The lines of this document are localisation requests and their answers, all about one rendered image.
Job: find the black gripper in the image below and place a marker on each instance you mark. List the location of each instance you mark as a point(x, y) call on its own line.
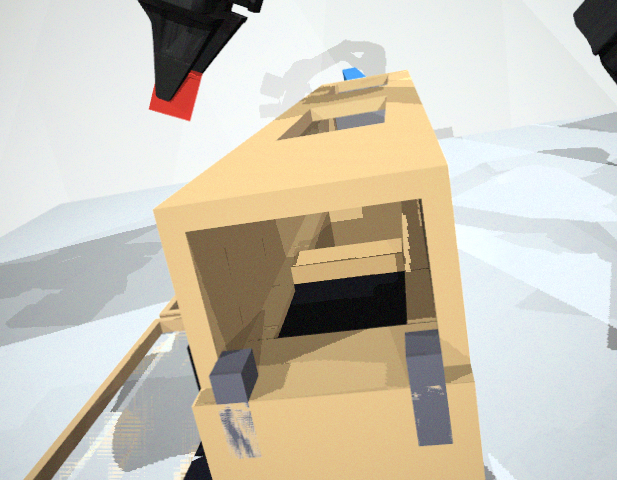
point(189, 35)

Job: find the red block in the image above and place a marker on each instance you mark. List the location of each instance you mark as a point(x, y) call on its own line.
point(183, 103)

